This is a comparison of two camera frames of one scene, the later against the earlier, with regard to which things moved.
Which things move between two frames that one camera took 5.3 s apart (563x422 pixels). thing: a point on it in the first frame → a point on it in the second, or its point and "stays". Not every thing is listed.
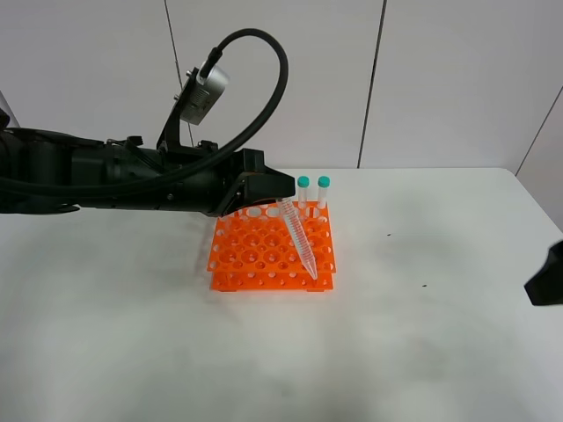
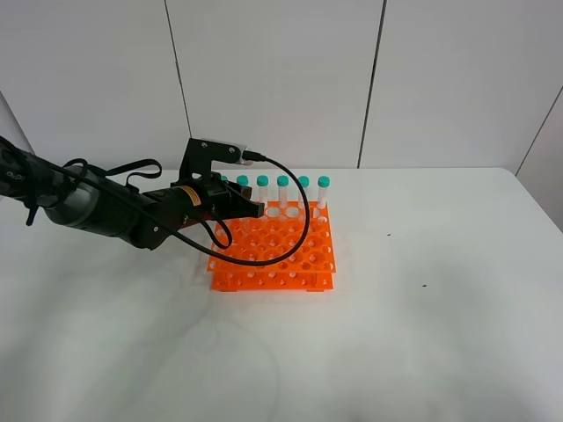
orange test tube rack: (254, 249) stays
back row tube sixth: (324, 183) stays
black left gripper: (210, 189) → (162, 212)
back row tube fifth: (303, 183) stays
